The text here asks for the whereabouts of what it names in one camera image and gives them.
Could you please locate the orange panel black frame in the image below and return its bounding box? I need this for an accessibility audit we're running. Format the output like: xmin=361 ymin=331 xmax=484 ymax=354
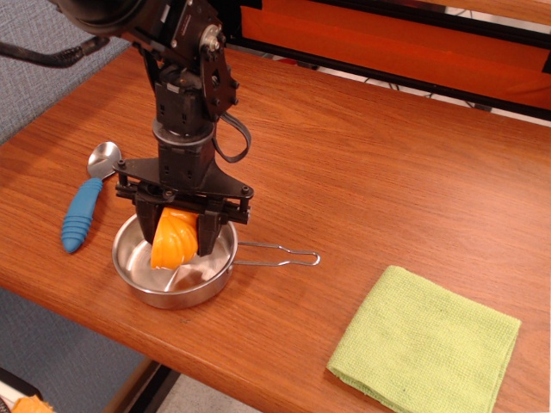
xmin=215 ymin=1 xmax=550 ymax=120

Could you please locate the stainless steel pan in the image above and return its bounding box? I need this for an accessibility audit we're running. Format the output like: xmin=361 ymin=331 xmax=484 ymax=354
xmin=112 ymin=215 xmax=321 ymax=310

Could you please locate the green folded cloth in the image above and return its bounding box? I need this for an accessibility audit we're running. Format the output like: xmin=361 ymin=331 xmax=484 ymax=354
xmin=327 ymin=266 xmax=521 ymax=412

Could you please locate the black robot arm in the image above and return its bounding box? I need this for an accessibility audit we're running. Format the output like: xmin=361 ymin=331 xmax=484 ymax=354
xmin=58 ymin=1 xmax=254 ymax=256

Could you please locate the orange object at corner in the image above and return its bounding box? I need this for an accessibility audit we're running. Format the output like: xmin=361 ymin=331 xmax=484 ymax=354
xmin=1 ymin=382 xmax=54 ymax=413

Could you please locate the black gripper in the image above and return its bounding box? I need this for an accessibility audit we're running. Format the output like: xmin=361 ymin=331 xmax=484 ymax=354
xmin=115 ymin=124 xmax=254 ymax=256

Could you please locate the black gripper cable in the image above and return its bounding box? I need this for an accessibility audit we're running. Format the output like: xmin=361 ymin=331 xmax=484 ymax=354
xmin=211 ymin=111 xmax=253 ymax=164

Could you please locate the blue handled metal spoon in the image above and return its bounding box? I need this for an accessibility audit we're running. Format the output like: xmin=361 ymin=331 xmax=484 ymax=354
xmin=61 ymin=141 xmax=121 ymax=253

